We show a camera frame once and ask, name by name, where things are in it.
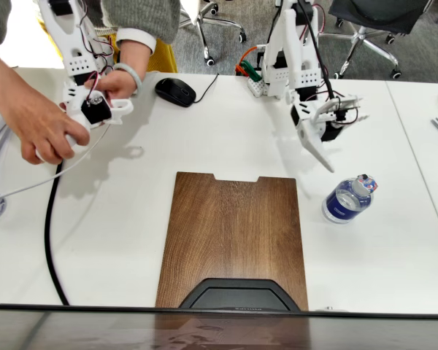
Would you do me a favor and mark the person's left forearm grey sleeve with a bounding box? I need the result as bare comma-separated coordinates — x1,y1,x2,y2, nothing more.
101,0,182,79

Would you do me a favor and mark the black computer monitor with stand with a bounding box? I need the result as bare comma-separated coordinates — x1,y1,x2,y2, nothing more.
0,277,438,350

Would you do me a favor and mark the thin black mouse cable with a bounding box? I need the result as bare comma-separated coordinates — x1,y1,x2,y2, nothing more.
193,72,220,104

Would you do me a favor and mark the person's right hand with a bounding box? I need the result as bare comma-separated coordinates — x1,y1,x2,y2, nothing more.
16,105,92,166

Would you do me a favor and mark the white office chair chrome base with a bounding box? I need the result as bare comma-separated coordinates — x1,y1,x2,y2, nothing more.
178,0,247,67

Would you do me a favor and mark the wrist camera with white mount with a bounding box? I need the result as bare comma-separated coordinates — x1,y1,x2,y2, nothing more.
311,94,365,125

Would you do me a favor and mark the brown wooden board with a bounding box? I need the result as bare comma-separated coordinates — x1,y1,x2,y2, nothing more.
155,171,310,311

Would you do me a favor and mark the pale green jade bracelet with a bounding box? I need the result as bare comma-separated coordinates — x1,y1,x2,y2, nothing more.
112,62,143,98

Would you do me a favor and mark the long white cable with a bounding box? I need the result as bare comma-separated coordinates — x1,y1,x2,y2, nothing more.
0,123,112,204

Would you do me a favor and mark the person's left hand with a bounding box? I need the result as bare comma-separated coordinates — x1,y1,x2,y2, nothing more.
83,69,139,110

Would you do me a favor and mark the person's right forearm grey sleeve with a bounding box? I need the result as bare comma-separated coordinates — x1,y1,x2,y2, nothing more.
0,0,65,127

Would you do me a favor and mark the black camera cable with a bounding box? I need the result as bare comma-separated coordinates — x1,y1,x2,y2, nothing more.
297,0,339,101

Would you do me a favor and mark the white leader arm with handle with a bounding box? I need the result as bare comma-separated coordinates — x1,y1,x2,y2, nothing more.
34,0,134,163

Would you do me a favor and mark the black computer mouse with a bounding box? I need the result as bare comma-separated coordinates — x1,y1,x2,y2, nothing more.
154,77,197,109

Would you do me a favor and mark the orange cable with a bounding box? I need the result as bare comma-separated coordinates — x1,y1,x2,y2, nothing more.
235,45,266,73

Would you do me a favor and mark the black office chair chrome base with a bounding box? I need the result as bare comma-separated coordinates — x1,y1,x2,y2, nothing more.
301,0,435,80

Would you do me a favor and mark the thick black cable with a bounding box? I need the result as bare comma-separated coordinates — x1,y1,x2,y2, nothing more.
44,160,70,306

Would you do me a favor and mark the green table clamp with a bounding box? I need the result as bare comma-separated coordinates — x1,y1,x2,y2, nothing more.
237,60,264,83

